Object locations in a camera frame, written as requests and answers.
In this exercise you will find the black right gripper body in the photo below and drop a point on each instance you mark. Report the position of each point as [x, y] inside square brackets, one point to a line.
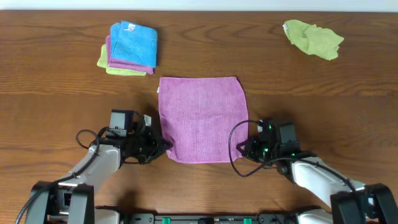
[263, 152]

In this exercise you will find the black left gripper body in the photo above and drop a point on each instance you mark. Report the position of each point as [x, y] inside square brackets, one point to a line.
[154, 144]

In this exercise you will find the purple microfiber cloth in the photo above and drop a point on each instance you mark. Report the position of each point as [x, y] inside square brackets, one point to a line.
[203, 118]

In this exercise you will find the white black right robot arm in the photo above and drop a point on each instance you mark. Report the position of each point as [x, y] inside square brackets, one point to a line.
[351, 201]

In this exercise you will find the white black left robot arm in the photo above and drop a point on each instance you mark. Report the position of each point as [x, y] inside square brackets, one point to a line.
[71, 199]

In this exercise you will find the purple folded cloth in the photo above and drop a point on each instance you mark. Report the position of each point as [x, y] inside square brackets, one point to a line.
[122, 64]

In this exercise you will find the light green folded cloth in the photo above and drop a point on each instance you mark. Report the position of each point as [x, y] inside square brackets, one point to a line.
[103, 63]

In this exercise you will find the blue folded cloth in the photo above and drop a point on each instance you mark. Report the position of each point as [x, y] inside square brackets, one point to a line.
[134, 43]

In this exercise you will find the crumpled green cloth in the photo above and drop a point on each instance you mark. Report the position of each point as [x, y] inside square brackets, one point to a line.
[313, 40]

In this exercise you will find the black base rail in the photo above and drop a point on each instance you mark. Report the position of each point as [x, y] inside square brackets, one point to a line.
[148, 218]

